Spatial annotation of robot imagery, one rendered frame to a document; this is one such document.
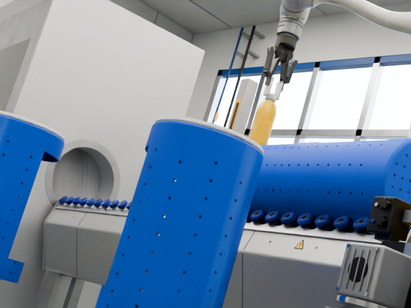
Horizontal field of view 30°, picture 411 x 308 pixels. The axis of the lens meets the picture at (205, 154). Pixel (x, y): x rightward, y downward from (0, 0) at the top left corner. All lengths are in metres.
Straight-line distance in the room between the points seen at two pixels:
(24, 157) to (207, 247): 0.84
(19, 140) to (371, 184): 1.05
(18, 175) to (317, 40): 4.70
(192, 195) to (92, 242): 1.58
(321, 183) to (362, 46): 4.27
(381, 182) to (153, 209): 0.62
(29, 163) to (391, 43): 4.27
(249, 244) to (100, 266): 0.99
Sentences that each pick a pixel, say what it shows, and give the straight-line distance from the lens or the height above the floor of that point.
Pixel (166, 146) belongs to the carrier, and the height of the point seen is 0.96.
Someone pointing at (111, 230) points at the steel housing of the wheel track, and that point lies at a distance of 3.11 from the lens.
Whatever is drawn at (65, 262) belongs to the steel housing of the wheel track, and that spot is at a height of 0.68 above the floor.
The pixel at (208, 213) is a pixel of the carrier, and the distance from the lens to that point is 1.72.
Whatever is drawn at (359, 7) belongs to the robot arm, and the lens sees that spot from 2.78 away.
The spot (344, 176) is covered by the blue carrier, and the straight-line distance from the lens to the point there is 2.13.
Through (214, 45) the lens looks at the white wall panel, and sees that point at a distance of 7.76.
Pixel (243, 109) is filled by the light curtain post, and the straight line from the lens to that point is 3.47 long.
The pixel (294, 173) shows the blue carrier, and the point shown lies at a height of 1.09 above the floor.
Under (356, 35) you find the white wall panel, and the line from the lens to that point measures 6.50.
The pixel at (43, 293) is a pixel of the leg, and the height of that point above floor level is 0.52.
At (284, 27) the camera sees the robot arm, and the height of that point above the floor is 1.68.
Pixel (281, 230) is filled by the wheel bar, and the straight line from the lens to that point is 2.28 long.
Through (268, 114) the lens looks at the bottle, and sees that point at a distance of 2.71.
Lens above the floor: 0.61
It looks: 12 degrees up
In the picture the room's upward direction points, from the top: 16 degrees clockwise
